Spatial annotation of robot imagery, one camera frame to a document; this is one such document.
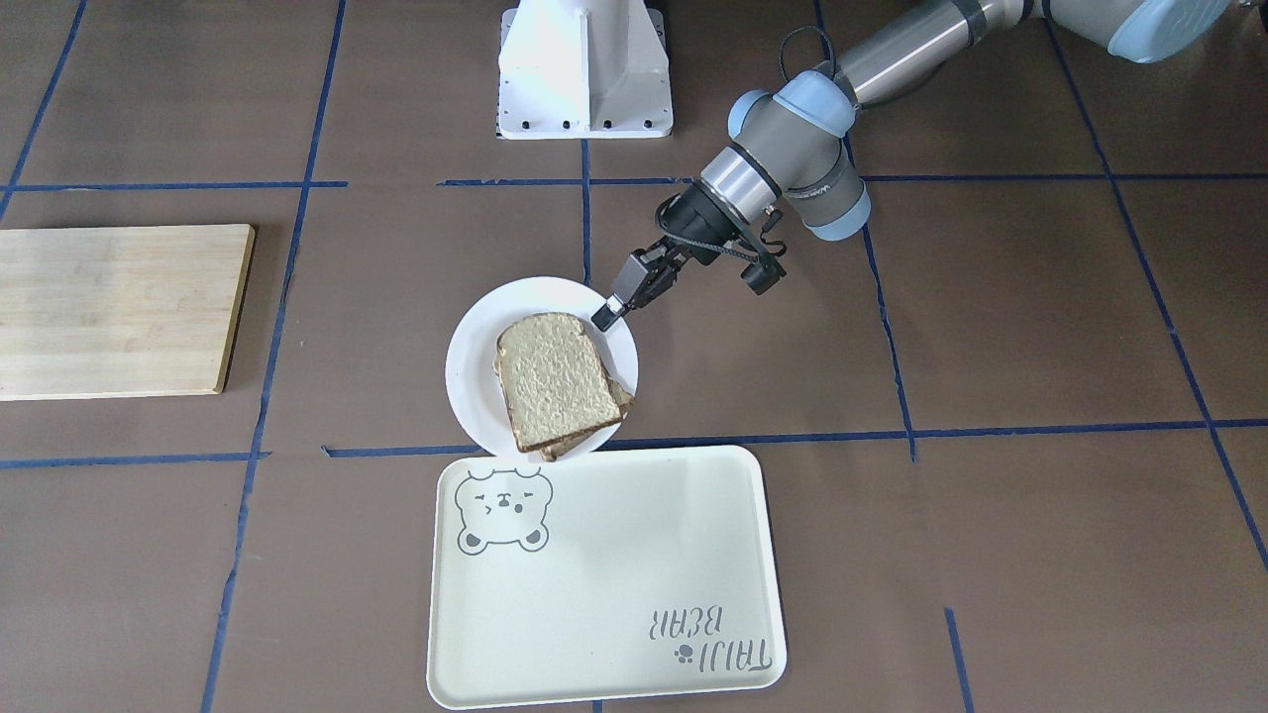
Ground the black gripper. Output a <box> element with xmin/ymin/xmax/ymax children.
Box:
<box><xmin>590</xmin><ymin>181</ymin><xmax>752</xmax><ymax>331</ymax></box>

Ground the bread slice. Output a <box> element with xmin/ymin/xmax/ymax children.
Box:
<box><xmin>493</xmin><ymin>312</ymin><xmax>634</xmax><ymax>458</ymax></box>

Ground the white round plate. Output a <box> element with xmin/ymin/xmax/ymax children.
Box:
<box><xmin>448</xmin><ymin>277</ymin><xmax>639</xmax><ymax>463</ymax></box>

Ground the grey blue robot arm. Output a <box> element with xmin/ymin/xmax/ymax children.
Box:
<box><xmin>590</xmin><ymin>1</ymin><xmax>1227</xmax><ymax>331</ymax></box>

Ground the bottom toast slice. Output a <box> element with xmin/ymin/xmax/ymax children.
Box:
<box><xmin>493</xmin><ymin>357</ymin><xmax>634</xmax><ymax>461</ymax></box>

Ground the cream bear tray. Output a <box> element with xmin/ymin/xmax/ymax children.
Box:
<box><xmin>426</xmin><ymin>447</ymin><xmax>787</xmax><ymax>710</ymax></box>

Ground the wooden cutting board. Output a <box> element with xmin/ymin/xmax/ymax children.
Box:
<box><xmin>1</xmin><ymin>223</ymin><xmax>257</xmax><ymax>401</ymax></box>

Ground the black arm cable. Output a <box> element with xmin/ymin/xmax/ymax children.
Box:
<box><xmin>654</xmin><ymin>25</ymin><xmax>843</xmax><ymax>268</ymax></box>

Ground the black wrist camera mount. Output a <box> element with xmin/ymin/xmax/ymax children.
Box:
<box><xmin>738</xmin><ymin>204</ymin><xmax>787</xmax><ymax>296</ymax></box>

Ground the white pedestal column base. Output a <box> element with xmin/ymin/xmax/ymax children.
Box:
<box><xmin>495</xmin><ymin>1</ymin><xmax>675</xmax><ymax>141</ymax></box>

